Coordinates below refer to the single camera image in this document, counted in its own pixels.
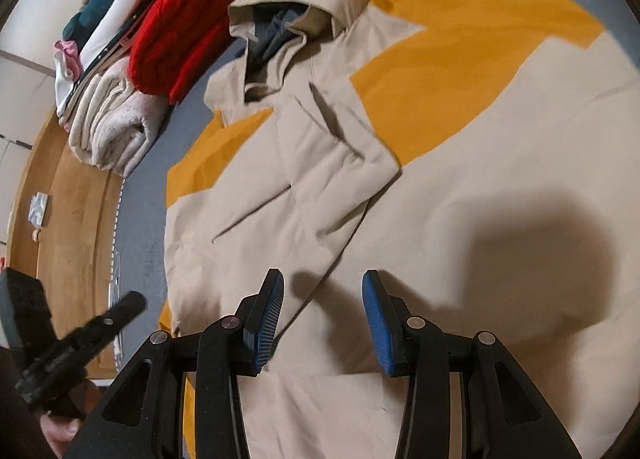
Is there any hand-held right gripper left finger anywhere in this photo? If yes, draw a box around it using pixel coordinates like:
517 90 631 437
62 268 286 459

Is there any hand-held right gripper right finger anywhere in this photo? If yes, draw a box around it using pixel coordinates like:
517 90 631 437
361 269 583 459

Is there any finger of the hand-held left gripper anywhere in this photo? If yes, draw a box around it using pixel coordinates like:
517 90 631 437
14 290 149 420

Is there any beige and yellow coat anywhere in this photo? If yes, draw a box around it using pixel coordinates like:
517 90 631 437
159 0 640 459

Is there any person's left hand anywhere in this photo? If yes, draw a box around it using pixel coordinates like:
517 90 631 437
40 379 103 457

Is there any blue quilted bedcover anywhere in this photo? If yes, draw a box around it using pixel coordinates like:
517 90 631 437
107 0 640 375

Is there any small white crumpled packet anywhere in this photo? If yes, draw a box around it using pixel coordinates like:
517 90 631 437
27 192 51 229

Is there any folded cream fleece garment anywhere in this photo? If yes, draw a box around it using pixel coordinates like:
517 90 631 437
67 59 176 177

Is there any pink garment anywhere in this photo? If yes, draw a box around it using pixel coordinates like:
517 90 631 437
54 39 81 82

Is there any folded white garment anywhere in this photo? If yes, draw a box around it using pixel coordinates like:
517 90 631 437
55 0 201 120

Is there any wooden bed frame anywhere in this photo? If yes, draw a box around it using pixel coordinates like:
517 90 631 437
7 109 126 380

